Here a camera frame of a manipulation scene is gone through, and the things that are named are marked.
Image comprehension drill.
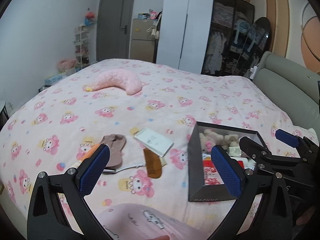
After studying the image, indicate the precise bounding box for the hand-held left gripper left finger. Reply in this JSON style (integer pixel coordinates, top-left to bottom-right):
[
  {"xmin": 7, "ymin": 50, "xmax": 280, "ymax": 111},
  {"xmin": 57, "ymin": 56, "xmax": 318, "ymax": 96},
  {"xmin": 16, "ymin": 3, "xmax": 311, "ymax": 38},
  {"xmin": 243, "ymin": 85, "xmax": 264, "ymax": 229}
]
[{"xmin": 27, "ymin": 144, "xmax": 111, "ymax": 240}]

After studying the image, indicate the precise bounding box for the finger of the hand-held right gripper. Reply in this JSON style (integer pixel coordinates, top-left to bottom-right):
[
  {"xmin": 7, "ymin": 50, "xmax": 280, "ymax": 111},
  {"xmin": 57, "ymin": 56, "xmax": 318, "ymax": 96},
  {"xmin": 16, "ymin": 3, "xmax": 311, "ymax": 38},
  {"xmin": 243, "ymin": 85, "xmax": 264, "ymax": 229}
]
[
  {"xmin": 276, "ymin": 129, "xmax": 320, "ymax": 157},
  {"xmin": 239, "ymin": 137, "xmax": 300, "ymax": 167}
]

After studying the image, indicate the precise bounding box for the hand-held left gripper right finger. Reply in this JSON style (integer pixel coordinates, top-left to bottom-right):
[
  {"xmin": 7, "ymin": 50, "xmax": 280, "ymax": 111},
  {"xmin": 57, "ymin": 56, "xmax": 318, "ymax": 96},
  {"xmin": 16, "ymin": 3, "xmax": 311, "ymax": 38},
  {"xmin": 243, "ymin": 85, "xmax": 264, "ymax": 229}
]
[{"xmin": 207, "ymin": 145, "xmax": 293, "ymax": 240}]

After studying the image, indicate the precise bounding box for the black cardboard box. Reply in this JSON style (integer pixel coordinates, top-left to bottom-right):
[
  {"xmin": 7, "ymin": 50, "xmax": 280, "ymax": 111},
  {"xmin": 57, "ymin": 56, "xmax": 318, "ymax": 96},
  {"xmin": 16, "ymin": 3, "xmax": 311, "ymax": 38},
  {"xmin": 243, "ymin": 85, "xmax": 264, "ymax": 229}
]
[{"xmin": 187, "ymin": 121, "xmax": 272, "ymax": 203}]

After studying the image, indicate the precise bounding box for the brown wooden comb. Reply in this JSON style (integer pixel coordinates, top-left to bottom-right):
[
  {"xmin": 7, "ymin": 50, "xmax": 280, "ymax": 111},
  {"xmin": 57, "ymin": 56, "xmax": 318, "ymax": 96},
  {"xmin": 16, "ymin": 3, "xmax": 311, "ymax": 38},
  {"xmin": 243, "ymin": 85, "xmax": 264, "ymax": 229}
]
[{"xmin": 143, "ymin": 148, "xmax": 163, "ymax": 179}]

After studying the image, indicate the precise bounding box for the red printed packet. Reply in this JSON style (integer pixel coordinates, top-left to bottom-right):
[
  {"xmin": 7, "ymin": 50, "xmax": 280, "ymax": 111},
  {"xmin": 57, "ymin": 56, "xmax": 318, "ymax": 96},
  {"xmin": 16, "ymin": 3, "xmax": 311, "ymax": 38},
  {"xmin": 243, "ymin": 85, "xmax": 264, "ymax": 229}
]
[{"xmin": 202, "ymin": 159, "xmax": 245, "ymax": 186}]

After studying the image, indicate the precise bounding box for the orange tube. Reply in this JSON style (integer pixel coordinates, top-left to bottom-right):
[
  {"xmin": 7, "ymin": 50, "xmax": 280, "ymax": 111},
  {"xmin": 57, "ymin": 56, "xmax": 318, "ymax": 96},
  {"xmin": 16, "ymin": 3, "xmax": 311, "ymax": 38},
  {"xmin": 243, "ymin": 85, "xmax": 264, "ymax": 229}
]
[{"xmin": 74, "ymin": 144, "xmax": 101, "ymax": 169}]

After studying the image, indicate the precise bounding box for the small white box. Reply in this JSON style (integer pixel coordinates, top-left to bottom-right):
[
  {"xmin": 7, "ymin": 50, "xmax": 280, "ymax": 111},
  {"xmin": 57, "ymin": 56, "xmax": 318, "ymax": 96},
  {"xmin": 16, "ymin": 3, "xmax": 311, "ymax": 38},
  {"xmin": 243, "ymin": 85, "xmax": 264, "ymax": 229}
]
[{"xmin": 227, "ymin": 146, "xmax": 243, "ymax": 157}]

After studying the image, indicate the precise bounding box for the brown sock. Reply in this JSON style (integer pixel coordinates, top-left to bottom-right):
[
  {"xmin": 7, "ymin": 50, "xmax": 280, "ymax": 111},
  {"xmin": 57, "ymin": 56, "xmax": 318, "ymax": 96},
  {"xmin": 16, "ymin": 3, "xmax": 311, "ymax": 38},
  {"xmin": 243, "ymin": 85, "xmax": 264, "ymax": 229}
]
[{"xmin": 101, "ymin": 134, "xmax": 127, "ymax": 168}]

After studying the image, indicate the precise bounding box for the beige plush toy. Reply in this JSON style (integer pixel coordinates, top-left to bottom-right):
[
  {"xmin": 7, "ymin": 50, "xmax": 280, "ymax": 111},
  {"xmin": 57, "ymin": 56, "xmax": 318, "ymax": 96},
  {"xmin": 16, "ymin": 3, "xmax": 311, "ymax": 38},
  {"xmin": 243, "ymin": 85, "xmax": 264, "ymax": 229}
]
[{"xmin": 199, "ymin": 128, "xmax": 242, "ymax": 152}]

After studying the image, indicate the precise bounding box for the grey padded headboard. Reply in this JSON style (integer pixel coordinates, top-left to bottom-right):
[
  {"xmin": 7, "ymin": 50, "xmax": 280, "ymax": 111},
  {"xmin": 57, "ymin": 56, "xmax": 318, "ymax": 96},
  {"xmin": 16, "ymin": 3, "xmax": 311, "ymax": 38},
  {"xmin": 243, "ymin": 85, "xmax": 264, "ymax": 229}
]
[{"xmin": 253, "ymin": 51, "xmax": 320, "ymax": 133}]

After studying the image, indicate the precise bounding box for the white spiral notepad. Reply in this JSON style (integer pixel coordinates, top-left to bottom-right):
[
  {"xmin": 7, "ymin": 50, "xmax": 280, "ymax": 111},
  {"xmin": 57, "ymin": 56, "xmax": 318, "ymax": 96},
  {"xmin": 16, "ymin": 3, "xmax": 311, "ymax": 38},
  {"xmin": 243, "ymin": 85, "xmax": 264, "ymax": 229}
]
[{"xmin": 133, "ymin": 127, "xmax": 174, "ymax": 158}]

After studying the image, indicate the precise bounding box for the white power strip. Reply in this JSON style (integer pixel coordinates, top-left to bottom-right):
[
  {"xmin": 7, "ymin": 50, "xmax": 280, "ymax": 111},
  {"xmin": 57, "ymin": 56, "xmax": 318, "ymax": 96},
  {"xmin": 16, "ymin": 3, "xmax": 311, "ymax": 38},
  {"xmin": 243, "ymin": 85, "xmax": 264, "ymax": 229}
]
[{"xmin": 246, "ymin": 66, "xmax": 258, "ymax": 80}]

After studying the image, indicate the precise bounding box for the pink cartoon printed blanket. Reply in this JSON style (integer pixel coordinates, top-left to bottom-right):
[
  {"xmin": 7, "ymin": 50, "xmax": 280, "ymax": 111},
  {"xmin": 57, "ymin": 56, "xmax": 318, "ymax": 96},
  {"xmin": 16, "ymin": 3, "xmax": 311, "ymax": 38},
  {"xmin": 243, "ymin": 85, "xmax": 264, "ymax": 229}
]
[{"xmin": 0, "ymin": 59, "xmax": 312, "ymax": 240}]

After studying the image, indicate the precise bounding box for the pink crescent plush pillow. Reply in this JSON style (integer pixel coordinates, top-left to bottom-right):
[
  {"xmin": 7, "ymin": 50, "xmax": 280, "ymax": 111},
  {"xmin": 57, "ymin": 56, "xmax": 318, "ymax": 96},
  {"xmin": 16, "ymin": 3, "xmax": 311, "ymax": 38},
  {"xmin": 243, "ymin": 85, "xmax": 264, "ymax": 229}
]
[{"xmin": 84, "ymin": 69, "xmax": 143, "ymax": 96}]

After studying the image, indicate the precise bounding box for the blue tissue box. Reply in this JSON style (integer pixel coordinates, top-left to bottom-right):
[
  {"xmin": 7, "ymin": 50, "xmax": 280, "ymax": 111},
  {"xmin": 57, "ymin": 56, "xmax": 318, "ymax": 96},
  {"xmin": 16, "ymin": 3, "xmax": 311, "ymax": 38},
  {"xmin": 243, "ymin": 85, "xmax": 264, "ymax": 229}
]
[{"xmin": 44, "ymin": 71, "xmax": 68, "ymax": 86}]

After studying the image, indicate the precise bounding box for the black framed floor mirror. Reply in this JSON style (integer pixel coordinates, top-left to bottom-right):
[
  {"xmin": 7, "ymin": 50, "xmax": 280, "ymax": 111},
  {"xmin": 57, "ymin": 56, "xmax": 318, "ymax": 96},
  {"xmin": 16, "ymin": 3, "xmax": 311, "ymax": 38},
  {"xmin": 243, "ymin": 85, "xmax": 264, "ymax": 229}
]
[{"xmin": 239, "ymin": 17, "xmax": 272, "ymax": 77}]

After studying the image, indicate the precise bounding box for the pink round cushion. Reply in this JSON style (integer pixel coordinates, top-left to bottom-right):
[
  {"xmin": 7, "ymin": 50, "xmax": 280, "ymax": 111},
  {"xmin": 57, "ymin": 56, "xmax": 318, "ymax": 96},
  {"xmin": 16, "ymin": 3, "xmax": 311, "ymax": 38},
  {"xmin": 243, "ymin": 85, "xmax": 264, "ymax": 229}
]
[{"xmin": 57, "ymin": 58, "xmax": 78, "ymax": 70}]

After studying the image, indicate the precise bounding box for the black glass cabinet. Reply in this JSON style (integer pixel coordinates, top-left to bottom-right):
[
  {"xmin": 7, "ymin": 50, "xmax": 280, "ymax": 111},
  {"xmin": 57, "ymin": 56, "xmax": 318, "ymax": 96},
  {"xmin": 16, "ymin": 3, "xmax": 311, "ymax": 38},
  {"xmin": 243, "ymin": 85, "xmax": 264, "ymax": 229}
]
[{"xmin": 201, "ymin": 0, "xmax": 255, "ymax": 77}]

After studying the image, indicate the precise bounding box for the white shelf rack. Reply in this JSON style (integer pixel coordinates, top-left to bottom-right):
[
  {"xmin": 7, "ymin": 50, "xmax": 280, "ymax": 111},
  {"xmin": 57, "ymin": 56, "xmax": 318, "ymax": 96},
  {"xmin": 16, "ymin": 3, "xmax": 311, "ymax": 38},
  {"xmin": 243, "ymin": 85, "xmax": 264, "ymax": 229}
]
[{"xmin": 73, "ymin": 26, "xmax": 91, "ymax": 72}]

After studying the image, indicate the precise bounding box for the grey fridge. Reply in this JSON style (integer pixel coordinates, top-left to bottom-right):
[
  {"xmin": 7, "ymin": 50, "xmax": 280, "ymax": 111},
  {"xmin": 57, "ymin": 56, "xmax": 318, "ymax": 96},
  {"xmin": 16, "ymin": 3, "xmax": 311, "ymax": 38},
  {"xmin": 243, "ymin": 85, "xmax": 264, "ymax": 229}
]
[{"xmin": 129, "ymin": 18, "xmax": 157, "ymax": 62}]

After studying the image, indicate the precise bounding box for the grey door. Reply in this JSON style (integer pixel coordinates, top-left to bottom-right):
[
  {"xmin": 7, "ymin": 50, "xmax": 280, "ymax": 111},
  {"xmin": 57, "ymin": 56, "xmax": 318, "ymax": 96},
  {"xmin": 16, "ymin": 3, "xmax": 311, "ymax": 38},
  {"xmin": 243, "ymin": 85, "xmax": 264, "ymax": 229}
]
[{"xmin": 96, "ymin": 0, "xmax": 136, "ymax": 62}]

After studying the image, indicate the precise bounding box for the white wardrobe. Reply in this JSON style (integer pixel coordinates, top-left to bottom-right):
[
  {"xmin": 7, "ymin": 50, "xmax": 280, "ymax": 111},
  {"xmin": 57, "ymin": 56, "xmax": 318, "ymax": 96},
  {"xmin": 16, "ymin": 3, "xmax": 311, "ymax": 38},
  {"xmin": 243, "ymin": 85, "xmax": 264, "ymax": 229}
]
[{"xmin": 156, "ymin": 0, "xmax": 215, "ymax": 75}]

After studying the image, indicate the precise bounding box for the hanging white bag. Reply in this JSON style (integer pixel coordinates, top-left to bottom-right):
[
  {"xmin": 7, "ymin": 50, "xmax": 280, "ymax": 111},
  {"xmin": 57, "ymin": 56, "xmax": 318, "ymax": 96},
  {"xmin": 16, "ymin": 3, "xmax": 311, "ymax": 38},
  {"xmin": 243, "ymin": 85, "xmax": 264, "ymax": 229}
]
[{"xmin": 147, "ymin": 11, "xmax": 162, "ymax": 41}]

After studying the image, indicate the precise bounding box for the red and blue plush toy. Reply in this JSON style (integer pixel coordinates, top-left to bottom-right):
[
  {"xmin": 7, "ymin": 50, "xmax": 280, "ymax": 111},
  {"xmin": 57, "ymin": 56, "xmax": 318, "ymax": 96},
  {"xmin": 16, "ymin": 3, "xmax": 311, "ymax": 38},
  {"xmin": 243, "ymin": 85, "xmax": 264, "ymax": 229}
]
[{"xmin": 84, "ymin": 7, "xmax": 97, "ymax": 27}]

